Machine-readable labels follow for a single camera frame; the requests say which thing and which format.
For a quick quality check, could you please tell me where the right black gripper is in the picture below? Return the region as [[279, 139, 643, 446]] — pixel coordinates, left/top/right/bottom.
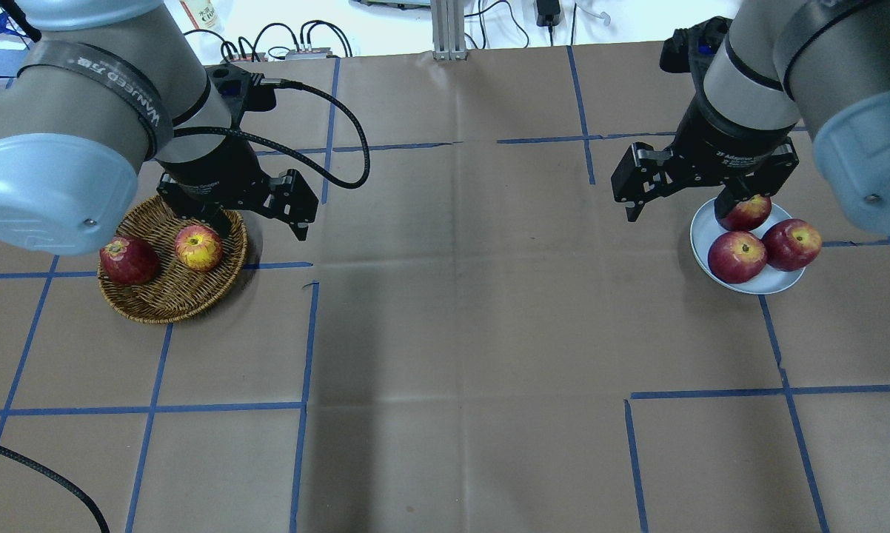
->
[[611, 18, 800, 223]]

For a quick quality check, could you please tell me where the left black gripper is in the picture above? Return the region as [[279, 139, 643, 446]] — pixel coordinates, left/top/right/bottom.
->
[[156, 65, 319, 242]]

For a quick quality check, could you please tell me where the yellow red apple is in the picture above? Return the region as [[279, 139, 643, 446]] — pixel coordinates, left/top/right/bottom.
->
[[174, 225, 223, 272]]

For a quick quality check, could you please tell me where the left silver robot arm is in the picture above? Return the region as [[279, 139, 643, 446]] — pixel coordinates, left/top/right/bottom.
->
[[0, 1, 319, 255]]

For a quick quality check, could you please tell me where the light blue plate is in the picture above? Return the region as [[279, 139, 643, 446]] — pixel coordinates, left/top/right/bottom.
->
[[689, 199, 822, 295]]

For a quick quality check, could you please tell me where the red apple on plate far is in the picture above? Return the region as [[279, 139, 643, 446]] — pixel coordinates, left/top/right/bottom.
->
[[715, 195, 773, 232]]

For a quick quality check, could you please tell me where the red apple on plate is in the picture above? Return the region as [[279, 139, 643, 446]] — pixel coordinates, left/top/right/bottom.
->
[[762, 218, 822, 271], [708, 232, 767, 284], [715, 195, 773, 232]]

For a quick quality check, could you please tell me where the red apple on plate middle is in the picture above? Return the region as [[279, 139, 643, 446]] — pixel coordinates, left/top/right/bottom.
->
[[708, 232, 767, 284]]

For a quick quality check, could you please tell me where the brown wicker basket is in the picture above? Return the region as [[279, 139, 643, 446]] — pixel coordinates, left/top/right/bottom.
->
[[97, 196, 249, 324]]

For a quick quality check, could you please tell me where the red apple on plate outer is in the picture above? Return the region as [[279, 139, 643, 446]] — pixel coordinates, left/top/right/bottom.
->
[[762, 218, 822, 271]]

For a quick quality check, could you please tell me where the dark red apple in basket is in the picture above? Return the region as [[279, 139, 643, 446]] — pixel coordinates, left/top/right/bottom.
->
[[99, 236, 160, 286]]

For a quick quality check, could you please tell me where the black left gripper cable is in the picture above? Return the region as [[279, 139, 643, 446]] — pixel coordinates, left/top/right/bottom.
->
[[173, 76, 372, 190]]

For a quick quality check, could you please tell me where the aluminium frame post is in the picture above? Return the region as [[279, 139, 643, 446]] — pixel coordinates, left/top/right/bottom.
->
[[430, 0, 466, 61]]

